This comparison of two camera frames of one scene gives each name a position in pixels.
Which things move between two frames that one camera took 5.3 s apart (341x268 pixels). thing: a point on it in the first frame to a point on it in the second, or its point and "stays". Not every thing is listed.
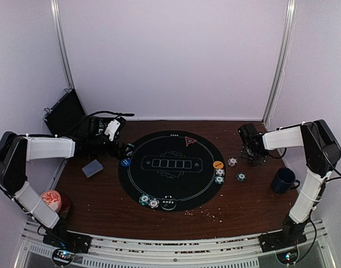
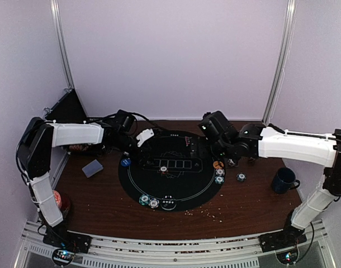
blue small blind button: (126, 162) stays
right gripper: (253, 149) to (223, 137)
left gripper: (112, 152) to (141, 151)
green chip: (144, 199) stays
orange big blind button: (218, 164) stays
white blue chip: (219, 172) stays
